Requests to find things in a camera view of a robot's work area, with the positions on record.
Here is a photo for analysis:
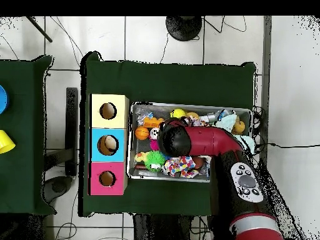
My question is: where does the orange toy basketball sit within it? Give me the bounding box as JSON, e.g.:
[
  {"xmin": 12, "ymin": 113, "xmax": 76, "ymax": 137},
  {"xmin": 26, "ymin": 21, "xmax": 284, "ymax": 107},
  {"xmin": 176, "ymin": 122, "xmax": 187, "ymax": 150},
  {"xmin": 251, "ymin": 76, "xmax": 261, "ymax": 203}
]
[{"xmin": 134, "ymin": 126, "xmax": 150, "ymax": 141}]

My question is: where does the dark green side tablecloth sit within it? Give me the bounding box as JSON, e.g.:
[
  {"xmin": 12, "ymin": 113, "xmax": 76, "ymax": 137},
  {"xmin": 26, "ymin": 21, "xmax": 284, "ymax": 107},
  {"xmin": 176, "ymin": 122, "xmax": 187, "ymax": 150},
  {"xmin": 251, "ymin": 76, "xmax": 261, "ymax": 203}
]
[{"xmin": 0, "ymin": 54, "xmax": 56, "ymax": 216}]

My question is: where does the silver mesh bin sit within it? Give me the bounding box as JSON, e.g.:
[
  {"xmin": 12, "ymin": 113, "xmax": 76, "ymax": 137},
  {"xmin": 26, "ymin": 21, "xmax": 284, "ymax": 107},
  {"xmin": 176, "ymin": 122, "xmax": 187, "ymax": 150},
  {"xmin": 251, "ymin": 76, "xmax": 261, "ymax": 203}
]
[{"xmin": 126, "ymin": 101, "xmax": 253, "ymax": 183}]

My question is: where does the polka dot cloth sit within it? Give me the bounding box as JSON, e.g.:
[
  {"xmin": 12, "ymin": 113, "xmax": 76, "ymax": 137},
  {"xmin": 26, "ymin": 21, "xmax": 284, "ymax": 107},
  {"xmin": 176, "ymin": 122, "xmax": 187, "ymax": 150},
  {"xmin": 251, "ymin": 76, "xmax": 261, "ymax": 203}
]
[{"xmin": 161, "ymin": 156, "xmax": 201, "ymax": 179}]

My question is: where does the mint green cloth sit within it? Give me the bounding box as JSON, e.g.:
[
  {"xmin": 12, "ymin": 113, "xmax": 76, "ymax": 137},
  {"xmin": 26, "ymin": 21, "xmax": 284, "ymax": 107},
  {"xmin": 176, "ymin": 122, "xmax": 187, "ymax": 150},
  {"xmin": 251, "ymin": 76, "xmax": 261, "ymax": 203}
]
[{"xmin": 215, "ymin": 113, "xmax": 256, "ymax": 154}]

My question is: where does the black rod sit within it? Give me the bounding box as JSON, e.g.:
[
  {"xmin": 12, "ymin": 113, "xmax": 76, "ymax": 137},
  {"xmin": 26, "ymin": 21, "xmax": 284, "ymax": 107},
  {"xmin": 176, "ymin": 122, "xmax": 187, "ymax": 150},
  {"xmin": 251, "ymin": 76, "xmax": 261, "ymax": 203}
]
[{"xmin": 26, "ymin": 16, "xmax": 53, "ymax": 43}]

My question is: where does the blue cup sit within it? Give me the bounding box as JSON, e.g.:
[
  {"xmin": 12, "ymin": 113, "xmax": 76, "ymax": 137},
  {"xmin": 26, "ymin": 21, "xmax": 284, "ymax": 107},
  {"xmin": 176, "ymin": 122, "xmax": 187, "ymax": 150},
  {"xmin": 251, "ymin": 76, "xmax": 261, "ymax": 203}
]
[{"xmin": 0, "ymin": 84, "xmax": 10, "ymax": 115}]

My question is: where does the orange plush toy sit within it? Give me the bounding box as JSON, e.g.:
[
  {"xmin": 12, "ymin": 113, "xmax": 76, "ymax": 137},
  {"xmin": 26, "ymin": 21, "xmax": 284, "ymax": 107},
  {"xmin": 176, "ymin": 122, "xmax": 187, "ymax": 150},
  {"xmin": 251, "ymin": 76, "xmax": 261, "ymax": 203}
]
[{"xmin": 232, "ymin": 120, "xmax": 246, "ymax": 135}]

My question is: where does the black upright panel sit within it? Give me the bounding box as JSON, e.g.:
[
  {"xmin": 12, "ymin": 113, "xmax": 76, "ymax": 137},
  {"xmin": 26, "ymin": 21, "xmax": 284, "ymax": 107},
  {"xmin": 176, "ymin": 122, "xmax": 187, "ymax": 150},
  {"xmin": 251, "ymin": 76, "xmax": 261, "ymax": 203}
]
[{"xmin": 64, "ymin": 87, "xmax": 79, "ymax": 177}]

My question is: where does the yellow ball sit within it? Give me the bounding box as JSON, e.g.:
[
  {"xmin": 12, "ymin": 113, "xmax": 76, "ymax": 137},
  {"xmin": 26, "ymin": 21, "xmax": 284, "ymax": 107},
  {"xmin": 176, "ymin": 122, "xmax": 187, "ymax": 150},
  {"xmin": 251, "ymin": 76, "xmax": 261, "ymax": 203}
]
[{"xmin": 169, "ymin": 108, "xmax": 187, "ymax": 119}]

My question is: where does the yellow cup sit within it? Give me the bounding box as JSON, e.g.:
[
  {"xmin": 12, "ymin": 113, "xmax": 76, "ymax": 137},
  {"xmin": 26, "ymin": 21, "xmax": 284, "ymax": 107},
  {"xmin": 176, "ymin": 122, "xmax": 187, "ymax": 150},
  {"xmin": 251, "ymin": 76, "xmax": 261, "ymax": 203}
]
[{"xmin": 0, "ymin": 129, "xmax": 16, "ymax": 155}]

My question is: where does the black cable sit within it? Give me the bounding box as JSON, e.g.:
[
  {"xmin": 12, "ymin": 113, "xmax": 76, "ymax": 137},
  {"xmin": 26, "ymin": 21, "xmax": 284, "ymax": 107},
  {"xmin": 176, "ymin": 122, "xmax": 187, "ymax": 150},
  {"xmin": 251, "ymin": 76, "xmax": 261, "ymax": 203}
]
[{"xmin": 267, "ymin": 142, "xmax": 320, "ymax": 149}]

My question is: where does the wooden three-hole box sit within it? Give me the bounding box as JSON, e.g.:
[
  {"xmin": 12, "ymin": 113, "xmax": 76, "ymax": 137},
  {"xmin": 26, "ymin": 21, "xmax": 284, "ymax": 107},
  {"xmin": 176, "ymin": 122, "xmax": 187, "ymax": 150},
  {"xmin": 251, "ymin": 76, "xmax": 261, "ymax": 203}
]
[{"xmin": 89, "ymin": 93, "xmax": 130, "ymax": 196}]

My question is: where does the orange toy block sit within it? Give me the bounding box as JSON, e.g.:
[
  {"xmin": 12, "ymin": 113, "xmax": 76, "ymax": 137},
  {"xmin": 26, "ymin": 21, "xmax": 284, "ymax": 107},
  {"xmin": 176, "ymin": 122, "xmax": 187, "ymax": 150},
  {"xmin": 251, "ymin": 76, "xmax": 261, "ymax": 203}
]
[{"xmin": 142, "ymin": 117, "xmax": 165, "ymax": 129}]

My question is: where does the green spiky ball toy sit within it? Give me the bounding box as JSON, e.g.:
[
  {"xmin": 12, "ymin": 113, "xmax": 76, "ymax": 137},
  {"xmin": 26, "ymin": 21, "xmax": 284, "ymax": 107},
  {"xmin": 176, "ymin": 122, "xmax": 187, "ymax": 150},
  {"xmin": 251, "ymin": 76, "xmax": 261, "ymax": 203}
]
[{"xmin": 144, "ymin": 150, "xmax": 166, "ymax": 173}]

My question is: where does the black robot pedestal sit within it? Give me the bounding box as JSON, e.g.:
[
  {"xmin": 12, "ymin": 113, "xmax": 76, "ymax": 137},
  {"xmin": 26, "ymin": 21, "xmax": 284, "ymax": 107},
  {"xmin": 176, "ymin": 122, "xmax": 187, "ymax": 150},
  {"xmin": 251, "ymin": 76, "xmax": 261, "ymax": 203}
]
[{"xmin": 132, "ymin": 213, "xmax": 213, "ymax": 240}]

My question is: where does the black round stand base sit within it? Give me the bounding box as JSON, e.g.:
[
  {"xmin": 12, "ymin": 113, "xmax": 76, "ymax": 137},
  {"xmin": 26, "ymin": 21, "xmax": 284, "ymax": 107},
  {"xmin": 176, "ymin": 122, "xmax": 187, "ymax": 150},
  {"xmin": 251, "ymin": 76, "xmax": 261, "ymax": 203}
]
[{"xmin": 165, "ymin": 16, "xmax": 203, "ymax": 42}]

